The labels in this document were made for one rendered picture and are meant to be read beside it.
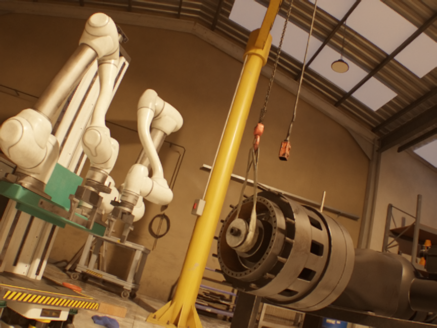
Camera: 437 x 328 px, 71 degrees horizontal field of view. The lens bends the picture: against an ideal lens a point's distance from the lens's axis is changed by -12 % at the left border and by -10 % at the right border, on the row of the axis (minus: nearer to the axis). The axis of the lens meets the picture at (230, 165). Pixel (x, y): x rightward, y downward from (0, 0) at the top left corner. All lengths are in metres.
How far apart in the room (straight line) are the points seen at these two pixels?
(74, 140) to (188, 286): 2.56
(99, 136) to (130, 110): 7.03
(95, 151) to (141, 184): 0.45
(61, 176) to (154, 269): 5.79
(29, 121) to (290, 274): 1.27
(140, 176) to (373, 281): 1.55
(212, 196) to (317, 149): 5.26
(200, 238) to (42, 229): 2.50
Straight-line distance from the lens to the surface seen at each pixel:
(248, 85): 4.95
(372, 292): 2.33
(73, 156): 2.04
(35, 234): 1.99
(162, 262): 7.55
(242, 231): 1.59
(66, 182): 1.95
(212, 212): 4.22
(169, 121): 2.12
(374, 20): 7.75
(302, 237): 1.57
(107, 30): 1.61
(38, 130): 1.46
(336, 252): 1.76
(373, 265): 2.33
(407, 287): 2.68
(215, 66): 9.18
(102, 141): 1.36
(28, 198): 1.59
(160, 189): 1.81
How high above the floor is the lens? 0.58
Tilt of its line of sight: 20 degrees up
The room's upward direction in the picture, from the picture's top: 16 degrees clockwise
